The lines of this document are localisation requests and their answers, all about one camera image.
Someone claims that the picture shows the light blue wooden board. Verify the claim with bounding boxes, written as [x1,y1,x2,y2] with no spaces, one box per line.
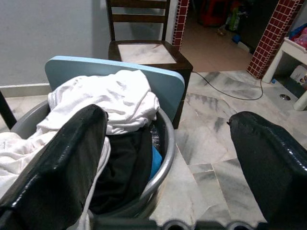
[45,55,185,122]

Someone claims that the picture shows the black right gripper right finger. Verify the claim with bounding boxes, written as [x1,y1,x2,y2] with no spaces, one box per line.
[226,111,307,230]

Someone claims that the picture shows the grey laundry basin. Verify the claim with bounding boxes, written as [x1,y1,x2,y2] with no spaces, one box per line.
[11,99,177,220]

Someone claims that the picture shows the dark wooden chair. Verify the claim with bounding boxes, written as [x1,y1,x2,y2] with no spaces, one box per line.
[105,0,194,130]

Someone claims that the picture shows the red tile pillar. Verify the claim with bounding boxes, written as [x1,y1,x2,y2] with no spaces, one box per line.
[172,0,190,52]
[246,0,304,80]

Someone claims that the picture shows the red plastic stool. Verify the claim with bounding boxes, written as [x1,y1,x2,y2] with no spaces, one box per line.
[200,0,228,26]

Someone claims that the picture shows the small white side table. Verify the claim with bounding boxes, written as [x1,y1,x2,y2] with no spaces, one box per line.
[261,37,307,111]

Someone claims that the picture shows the blue cloth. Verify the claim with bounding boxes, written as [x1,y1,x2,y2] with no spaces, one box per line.
[148,146,164,182]

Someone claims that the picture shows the pink toy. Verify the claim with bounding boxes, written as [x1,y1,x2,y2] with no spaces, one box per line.
[289,23,307,51]

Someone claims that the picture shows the green bag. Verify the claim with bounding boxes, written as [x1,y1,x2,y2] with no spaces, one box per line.
[225,7,240,32]

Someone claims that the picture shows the picture book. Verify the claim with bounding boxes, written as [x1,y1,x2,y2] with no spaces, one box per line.
[289,64,307,91]

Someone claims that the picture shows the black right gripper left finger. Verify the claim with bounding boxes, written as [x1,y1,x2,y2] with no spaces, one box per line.
[0,104,110,230]

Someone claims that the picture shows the black floor cable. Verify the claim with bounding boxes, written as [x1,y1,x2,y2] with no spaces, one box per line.
[191,70,264,101]

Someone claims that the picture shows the black garment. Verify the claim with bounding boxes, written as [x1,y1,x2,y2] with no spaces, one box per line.
[90,129,154,215]

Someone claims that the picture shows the dark wooden furniture leg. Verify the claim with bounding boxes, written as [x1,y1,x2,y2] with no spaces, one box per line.
[0,90,17,130]

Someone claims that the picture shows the white garment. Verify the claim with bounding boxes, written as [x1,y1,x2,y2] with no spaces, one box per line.
[0,69,161,230]

